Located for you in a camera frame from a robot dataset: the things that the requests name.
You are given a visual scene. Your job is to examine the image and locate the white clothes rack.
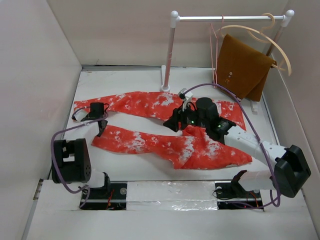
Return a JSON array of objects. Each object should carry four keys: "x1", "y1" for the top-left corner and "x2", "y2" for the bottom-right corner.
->
[{"x1": 159, "y1": 9, "x2": 295, "y2": 113}]

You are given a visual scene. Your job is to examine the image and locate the pink wire hanger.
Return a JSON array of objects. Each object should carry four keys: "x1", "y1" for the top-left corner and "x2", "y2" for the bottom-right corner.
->
[{"x1": 209, "y1": 14, "x2": 224, "y2": 85}]

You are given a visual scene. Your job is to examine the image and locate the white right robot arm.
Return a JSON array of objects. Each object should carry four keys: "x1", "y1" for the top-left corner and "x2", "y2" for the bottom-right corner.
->
[{"x1": 163, "y1": 97, "x2": 311, "y2": 198}]

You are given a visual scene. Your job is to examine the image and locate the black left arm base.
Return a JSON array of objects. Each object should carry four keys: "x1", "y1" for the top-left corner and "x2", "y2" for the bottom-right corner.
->
[{"x1": 79, "y1": 181, "x2": 128, "y2": 211}]

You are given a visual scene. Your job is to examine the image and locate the brown folded trousers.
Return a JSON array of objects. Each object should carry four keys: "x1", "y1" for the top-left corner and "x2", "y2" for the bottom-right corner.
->
[{"x1": 215, "y1": 34, "x2": 277, "y2": 102}]

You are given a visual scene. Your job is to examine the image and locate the beige wooden hanger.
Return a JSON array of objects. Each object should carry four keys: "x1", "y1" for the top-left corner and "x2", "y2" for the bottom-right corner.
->
[{"x1": 210, "y1": 10, "x2": 295, "y2": 76}]

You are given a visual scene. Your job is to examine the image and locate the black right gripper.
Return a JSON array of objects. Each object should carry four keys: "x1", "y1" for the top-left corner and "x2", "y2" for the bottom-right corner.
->
[{"x1": 163, "y1": 101, "x2": 209, "y2": 133}]

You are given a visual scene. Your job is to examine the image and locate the orange tie-dye trousers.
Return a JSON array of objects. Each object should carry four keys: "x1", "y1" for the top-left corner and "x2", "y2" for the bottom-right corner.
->
[{"x1": 73, "y1": 91, "x2": 253, "y2": 170}]

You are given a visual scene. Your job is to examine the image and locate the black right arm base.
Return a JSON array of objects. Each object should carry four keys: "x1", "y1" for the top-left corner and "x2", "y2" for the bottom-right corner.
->
[{"x1": 212, "y1": 170, "x2": 264, "y2": 211}]

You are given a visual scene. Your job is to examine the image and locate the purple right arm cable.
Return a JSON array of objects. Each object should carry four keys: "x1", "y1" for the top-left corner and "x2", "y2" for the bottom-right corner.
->
[{"x1": 184, "y1": 83, "x2": 281, "y2": 208}]

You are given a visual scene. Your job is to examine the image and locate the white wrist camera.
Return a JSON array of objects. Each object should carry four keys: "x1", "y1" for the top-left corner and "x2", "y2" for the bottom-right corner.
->
[
  {"x1": 178, "y1": 88, "x2": 193, "y2": 111},
  {"x1": 71, "y1": 109, "x2": 88, "y2": 122}
]

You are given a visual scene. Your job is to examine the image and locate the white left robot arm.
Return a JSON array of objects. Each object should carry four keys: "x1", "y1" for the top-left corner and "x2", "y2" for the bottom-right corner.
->
[{"x1": 50, "y1": 102, "x2": 112, "y2": 199}]

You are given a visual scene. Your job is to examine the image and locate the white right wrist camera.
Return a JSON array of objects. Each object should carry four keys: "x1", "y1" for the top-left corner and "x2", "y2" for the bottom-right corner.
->
[{"x1": 178, "y1": 88, "x2": 193, "y2": 111}]

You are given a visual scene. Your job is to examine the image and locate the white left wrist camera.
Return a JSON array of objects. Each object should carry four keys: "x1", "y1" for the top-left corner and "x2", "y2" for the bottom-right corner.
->
[{"x1": 71, "y1": 109, "x2": 88, "y2": 122}]

